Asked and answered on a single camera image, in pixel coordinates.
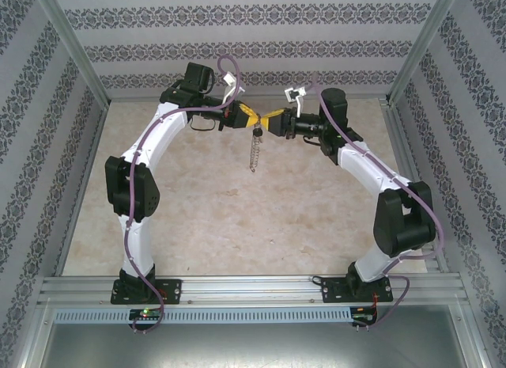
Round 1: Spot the thin black left gripper cable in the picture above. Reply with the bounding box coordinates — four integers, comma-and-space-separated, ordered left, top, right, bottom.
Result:
189, 117, 217, 132

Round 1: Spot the left circuit board with LED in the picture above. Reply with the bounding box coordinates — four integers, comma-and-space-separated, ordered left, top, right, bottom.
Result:
129, 308, 164, 321

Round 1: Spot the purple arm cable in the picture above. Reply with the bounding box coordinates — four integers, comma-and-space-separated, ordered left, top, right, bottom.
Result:
306, 73, 444, 332
123, 55, 245, 334

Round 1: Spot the right circuit board with LED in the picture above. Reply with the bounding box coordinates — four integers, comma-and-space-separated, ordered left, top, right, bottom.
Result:
353, 307, 379, 325

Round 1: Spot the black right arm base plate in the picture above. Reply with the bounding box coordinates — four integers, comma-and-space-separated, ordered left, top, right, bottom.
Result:
320, 276, 394, 305

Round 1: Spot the grey slotted cable duct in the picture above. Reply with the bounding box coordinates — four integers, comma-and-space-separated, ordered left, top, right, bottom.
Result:
53, 307, 353, 324

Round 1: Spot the circuit board with led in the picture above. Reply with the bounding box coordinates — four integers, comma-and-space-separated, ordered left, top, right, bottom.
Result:
353, 307, 379, 325
129, 308, 164, 321

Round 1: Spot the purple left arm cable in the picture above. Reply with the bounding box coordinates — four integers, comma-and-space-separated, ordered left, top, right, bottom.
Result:
123, 55, 245, 334

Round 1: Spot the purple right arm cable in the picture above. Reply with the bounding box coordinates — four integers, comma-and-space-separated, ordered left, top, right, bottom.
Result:
306, 73, 444, 332

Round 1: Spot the silver keyring chain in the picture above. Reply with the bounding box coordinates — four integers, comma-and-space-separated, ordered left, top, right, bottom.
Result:
247, 120, 265, 173

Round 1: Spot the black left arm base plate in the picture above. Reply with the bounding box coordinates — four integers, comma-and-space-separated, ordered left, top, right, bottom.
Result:
110, 279, 183, 305

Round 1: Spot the aluminium mounting rail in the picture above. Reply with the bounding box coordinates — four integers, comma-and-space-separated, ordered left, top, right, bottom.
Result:
38, 275, 470, 306

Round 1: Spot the aluminium frame post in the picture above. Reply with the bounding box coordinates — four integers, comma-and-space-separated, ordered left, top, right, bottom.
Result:
33, 0, 111, 104
386, 0, 463, 104

